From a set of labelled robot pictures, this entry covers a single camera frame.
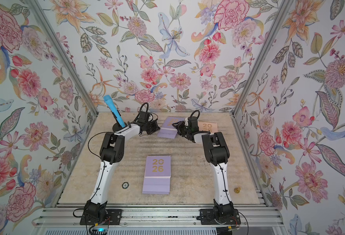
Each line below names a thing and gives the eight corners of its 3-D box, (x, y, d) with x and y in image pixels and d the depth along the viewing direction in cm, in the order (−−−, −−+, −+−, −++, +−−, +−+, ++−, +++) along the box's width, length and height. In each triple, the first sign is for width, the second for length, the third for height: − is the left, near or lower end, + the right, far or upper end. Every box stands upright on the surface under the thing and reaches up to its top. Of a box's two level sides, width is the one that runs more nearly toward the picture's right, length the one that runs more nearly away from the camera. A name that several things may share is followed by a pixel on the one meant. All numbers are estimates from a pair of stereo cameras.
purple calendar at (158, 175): (143, 194, 83) (142, 191, 79) (147, 159, 97) (146, 155, 93) (171, 194, 83) (171, 191, 79) (171, 159, 97) (171, 155, 93)
